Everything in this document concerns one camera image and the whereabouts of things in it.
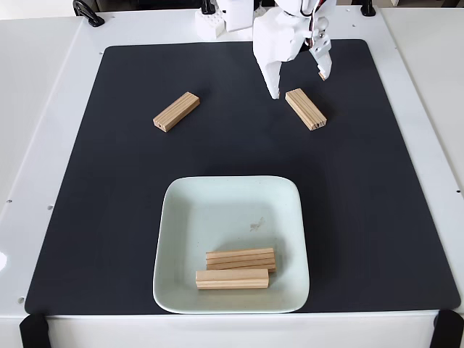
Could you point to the grooved wooden block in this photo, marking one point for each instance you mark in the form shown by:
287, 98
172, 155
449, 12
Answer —
239, 257
305, 108
176, 112

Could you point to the wooden block marked two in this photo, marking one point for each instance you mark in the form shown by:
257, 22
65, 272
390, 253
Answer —
232, 280

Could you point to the pale green square plate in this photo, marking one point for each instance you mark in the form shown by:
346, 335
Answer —
217, 217

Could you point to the black table clamp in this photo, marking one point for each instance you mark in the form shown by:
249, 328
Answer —
97, 21
368, 10

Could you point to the black table mat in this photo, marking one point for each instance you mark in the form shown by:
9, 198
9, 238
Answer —
108, 181

